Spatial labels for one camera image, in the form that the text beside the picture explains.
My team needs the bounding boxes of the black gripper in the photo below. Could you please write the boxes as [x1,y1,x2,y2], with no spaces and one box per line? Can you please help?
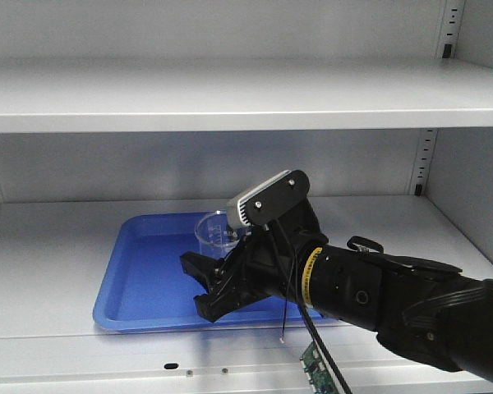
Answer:
[180,199,328,323]

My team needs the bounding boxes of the clear graduated glass beaker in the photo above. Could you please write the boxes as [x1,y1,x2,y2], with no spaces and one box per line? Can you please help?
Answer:
[195,210,251,259]

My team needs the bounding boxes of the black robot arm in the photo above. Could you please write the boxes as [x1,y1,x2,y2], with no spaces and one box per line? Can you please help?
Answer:
[181,200,493,382]

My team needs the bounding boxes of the grey metal cabinet shelf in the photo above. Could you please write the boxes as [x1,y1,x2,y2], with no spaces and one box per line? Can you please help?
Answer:
[0,57,493,393]

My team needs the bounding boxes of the blue plastic tray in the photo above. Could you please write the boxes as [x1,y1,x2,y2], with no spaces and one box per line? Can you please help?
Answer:
[93,211,334,334]

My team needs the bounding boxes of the green circuit board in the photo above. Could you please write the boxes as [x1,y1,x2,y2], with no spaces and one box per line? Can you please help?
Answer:
[300,341,343,394]

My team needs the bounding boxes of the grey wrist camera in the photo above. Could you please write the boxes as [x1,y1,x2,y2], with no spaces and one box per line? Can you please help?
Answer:
[226,170,310,229]

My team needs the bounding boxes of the black cable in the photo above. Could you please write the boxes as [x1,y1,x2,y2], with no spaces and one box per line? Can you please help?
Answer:
[270,223,354,394]

